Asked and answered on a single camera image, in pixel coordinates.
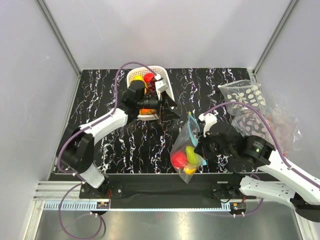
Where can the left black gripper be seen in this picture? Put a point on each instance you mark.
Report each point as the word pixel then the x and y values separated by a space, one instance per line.
pixel 166 102

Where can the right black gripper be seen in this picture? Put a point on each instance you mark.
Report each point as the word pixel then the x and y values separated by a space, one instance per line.
pixel 201 148

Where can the green pear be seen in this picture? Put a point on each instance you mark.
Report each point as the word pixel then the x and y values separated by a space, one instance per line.
pixel 193 158

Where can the clear zip top bag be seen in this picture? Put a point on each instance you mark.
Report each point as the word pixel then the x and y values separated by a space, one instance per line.
pixel 188 136

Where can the yellow pear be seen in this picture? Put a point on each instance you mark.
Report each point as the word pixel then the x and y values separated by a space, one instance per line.
pixel 189 171

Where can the red apple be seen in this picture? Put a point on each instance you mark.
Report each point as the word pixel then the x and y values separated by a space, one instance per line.
pixel 179 159

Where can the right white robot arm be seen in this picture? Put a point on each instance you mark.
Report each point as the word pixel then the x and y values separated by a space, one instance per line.
pixel 297 189

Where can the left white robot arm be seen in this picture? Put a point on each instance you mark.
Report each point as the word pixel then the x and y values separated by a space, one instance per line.
pixel 77 146

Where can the bag of pink slices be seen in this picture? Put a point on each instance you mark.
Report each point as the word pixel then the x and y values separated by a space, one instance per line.
pixel 249 123

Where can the bag of white slices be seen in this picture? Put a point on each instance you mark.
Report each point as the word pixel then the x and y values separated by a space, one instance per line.
pixel 245 91

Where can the crumpled clear plastic bag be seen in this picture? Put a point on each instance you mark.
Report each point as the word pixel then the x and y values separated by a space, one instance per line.
pixel 285 127

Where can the orange fruit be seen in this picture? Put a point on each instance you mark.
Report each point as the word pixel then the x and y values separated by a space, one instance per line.
pixel 147 111

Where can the red strawberry fruit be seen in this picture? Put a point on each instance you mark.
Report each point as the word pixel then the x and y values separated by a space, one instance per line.
pixel 149 77

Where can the white perforated plastic basket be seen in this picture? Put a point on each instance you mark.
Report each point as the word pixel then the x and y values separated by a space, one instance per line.
pixel 157 70

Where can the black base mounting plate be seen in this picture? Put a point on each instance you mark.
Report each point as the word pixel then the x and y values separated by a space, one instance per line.
pixel 200 183

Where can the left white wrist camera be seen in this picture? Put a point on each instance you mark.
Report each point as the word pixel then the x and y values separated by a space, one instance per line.
pixel 160 85

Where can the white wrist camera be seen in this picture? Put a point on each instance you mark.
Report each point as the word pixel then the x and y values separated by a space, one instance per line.
pixel 160 85
pixel 208 120

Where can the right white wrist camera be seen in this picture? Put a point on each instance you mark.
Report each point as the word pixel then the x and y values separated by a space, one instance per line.
pixel 208 120

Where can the aluminium frame rail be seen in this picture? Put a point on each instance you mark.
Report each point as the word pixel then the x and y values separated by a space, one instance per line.
pixel 56 190

